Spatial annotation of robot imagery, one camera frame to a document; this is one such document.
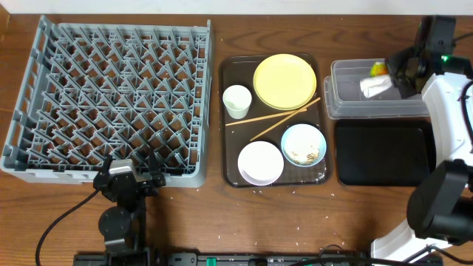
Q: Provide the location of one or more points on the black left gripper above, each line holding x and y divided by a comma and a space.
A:
131, 183

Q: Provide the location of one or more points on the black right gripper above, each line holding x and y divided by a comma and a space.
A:
404, 89

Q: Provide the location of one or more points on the yellow green snack wrapper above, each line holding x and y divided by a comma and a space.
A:
378, 69

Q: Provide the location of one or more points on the white napkin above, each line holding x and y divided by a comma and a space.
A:
370, 87

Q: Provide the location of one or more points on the white paper cup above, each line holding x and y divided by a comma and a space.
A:
237, 101

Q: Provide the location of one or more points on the pink white bowl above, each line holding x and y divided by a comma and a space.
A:
260, 163

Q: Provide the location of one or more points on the light blue bowl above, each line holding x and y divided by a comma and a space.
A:
306, 134

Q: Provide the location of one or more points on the pile of rice waste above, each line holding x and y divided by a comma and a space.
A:
303, 154

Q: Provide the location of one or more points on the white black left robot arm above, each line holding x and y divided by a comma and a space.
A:
123, 226

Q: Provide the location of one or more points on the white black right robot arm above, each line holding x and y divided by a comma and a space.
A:
438, 214

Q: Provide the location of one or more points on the clear plastic waste bin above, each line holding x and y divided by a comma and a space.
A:
345, 100

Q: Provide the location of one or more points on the grey plastic dishwasher rack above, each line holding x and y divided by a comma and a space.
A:
92, 90

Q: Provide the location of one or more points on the black waste tray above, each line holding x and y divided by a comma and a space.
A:
384, 152

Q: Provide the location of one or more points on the lower wooden chopstick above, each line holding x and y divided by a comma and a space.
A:
285, 119

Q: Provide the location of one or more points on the wooden chopstick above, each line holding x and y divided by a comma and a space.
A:
285, 119
281, 114

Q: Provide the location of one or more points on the yellow round plate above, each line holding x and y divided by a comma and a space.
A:
284, 82

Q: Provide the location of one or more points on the upper wooden chopstick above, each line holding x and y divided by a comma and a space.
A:
281, 114

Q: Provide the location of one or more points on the dark brown serving tray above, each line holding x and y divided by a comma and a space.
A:
239, 70

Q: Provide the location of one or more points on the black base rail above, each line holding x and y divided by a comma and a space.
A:
189, 259

